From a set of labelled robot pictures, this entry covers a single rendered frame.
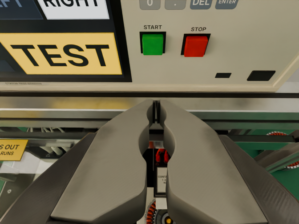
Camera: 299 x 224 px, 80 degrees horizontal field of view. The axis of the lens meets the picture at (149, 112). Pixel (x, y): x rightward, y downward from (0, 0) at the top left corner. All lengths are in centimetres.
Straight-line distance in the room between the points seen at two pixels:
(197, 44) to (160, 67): 5
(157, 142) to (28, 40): 19
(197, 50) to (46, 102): 18
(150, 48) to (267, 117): 16
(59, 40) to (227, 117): 19
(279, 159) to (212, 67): 23
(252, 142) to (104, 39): 24
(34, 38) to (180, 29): 13
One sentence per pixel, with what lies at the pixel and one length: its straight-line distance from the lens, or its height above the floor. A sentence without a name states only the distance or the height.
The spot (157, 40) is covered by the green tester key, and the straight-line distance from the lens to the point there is 16.
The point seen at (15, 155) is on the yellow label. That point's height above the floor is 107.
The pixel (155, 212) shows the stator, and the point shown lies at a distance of 47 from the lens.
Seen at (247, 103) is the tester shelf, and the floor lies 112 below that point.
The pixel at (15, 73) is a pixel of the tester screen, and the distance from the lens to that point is 25.
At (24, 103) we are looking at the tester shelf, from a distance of 26.
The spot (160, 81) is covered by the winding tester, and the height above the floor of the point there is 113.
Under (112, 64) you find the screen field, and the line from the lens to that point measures 19.
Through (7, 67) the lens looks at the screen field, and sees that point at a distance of 25.
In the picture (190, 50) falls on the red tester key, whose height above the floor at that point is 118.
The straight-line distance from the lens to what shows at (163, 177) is 42.
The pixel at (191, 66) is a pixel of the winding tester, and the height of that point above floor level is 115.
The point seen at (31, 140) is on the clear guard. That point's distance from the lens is 29.
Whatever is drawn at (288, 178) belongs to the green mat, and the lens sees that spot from 67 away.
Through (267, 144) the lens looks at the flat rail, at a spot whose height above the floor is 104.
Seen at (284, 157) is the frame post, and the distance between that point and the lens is 37.
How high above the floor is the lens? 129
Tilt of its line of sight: 58 degrees down
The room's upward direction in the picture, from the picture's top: 2 degrees counter-clockwise
